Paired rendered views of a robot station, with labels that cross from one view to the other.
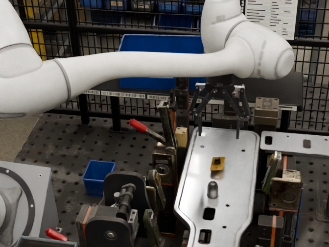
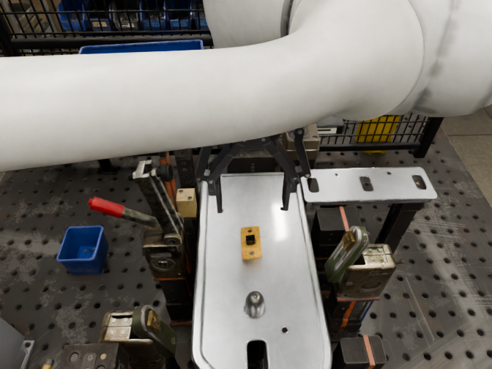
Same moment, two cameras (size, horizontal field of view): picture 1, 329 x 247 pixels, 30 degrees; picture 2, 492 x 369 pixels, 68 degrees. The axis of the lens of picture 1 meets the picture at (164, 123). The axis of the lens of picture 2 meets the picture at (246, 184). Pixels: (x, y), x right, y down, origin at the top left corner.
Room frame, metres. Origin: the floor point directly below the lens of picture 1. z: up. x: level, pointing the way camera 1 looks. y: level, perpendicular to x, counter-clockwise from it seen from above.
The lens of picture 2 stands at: (1.05, -0.05, 1.60)
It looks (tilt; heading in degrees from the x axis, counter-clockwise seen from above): 47 degrees down; 346
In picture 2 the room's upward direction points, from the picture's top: straight up
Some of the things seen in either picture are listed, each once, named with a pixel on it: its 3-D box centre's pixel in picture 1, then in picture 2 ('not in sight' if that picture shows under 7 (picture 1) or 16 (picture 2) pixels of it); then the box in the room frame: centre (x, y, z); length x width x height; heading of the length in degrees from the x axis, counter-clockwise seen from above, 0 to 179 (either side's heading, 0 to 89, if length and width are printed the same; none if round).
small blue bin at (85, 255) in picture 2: (100, 180); (86, 251); (1.68, 0.24, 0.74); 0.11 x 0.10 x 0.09; 168
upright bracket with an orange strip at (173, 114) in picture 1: (173, 154); (179, 222); (1.56, -0.03, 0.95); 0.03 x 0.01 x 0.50; 168
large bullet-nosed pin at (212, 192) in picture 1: (212, 190); (255, 304); (1.31, -0.13, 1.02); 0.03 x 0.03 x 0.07
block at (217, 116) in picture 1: (228, 151); (250, 193); (1.68, -0.22, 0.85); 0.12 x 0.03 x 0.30; 78
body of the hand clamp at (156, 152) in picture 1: (165, 191); (174, 280); (1.46, 0.00, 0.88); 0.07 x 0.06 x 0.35; 78
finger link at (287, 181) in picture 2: (238, 126); (286, 190); (1.42, -0.21, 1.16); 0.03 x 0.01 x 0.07; 168
